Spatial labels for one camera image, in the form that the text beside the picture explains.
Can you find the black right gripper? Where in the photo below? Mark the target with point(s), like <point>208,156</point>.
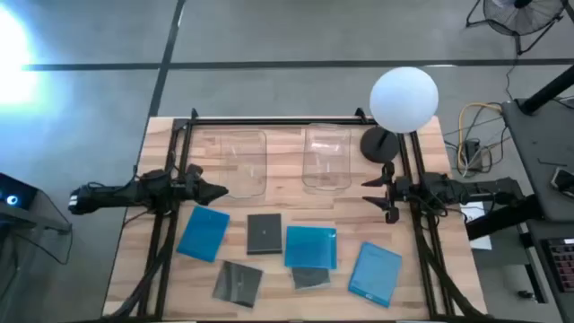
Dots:
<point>399,188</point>

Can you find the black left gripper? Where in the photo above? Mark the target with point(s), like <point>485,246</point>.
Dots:
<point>193,190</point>

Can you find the large black jewel case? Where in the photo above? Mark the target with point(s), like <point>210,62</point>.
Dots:
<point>264,233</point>

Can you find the blue jewel case with logo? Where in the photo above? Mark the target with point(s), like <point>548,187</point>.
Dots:
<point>375,274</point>

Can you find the plain blue jewel case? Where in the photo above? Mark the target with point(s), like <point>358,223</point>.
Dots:
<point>310,247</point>
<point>203,233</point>

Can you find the small black jewel case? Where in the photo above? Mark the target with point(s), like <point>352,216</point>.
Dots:
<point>310,278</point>

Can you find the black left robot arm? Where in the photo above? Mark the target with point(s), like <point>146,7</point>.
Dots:
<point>112,197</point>

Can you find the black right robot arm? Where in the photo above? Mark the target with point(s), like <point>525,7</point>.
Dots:
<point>471,188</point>

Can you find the glossy black jewel case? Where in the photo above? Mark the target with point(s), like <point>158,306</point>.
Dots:
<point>237,284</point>

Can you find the clear plastic bin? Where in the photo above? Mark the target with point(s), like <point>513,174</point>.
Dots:
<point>242,161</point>
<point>326,157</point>

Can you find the white globe lamp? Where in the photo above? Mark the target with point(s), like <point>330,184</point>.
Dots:
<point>403,99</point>

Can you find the grey power strip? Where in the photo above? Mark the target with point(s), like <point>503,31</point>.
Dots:
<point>472,152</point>

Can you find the white paper sheet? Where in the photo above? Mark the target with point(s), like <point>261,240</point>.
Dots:
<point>482,242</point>

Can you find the black desk support beam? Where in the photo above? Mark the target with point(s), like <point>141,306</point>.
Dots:
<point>502,220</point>

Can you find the grey desk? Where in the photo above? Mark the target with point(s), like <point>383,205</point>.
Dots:
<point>538,148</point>

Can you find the dark side desk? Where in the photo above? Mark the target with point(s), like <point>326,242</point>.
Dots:
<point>536,269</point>

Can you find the smartphone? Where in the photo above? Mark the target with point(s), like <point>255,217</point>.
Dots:
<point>564,179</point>

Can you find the grey metal stand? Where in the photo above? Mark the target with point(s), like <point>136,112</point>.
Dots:
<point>31,220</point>

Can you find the black slanted pole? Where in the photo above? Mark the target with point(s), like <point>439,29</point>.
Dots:
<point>547,92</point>

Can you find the backlit keyboard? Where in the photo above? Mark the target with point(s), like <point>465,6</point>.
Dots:
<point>562,264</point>

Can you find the black device with blue light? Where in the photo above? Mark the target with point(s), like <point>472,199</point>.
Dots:
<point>13,193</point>

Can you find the black floor fan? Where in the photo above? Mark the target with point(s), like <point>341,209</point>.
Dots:
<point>520,22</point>

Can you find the black metal table frame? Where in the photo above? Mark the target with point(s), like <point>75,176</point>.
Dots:
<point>278,121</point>

